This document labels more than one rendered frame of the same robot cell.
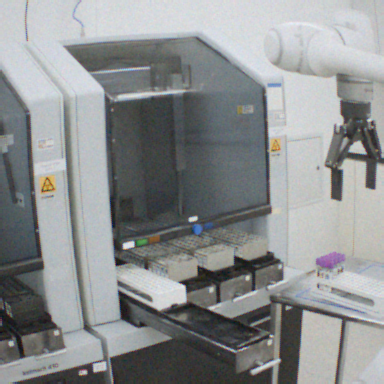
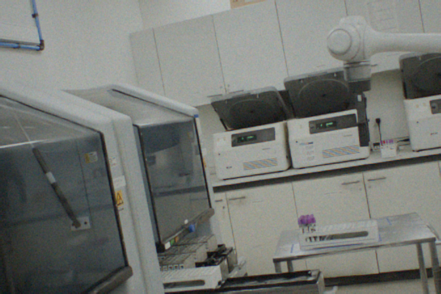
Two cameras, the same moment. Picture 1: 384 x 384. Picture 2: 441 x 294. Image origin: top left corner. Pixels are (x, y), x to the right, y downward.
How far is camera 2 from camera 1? 1.16 m
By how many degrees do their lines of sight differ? 38
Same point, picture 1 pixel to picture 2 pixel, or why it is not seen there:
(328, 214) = not seen: hidden behind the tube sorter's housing
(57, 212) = (127, 223)
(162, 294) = (213, 273)
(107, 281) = (158, 281)
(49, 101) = (107, 124)
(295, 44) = (357, 37)
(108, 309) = not seen: outside the picture
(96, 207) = (144, 216)
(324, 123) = not seen: hidden behind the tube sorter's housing
